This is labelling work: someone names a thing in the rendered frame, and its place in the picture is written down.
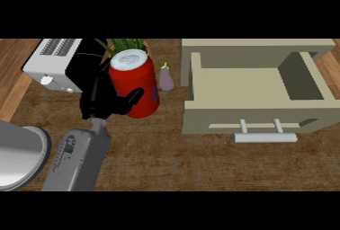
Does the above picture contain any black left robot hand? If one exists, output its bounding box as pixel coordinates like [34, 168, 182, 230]
[80, 58, 146, 120]

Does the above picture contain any red can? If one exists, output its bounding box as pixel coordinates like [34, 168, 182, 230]
[108, 49, 161, 119]

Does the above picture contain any olive drawer front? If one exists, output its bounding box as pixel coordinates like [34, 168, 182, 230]
[182, 99, 340, 136]

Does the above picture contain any olive wooden drawer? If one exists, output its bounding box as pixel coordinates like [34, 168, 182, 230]
[189, 51, 337, 102]

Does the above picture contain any purple eggplant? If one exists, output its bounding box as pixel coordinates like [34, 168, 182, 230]
[158, 62, 176, 92]

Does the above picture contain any white and black toaster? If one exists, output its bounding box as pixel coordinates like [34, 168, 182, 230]
[21, 38, 111, 94]

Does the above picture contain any green potted plant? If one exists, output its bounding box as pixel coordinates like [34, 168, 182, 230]
[95, 38, 154, 61]

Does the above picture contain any grey round cylinder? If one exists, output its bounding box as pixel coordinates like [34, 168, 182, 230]
[0, 119, 53, 192]

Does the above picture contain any brown textured mat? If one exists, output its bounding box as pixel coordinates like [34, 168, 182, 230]
[7, 38, 340, 192]

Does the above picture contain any olive wooden cabinet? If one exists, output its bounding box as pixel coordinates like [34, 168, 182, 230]
[177, 38, 337, 88]

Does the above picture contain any white drawer handle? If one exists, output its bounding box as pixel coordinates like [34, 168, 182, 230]
[232, 118, 299, 144]

